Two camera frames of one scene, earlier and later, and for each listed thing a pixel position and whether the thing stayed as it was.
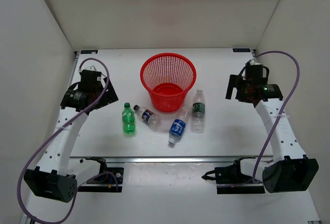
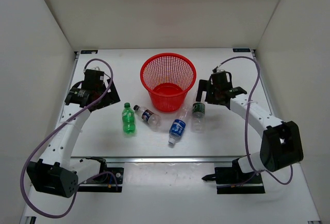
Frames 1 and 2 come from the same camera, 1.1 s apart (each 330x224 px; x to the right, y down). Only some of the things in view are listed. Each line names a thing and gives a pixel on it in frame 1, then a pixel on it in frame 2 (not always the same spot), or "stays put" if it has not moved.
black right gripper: [237, 82] -> [208, 86]
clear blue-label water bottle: [179, 125] stays put
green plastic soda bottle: [128, 118] stays put
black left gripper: [109, 97] stays put
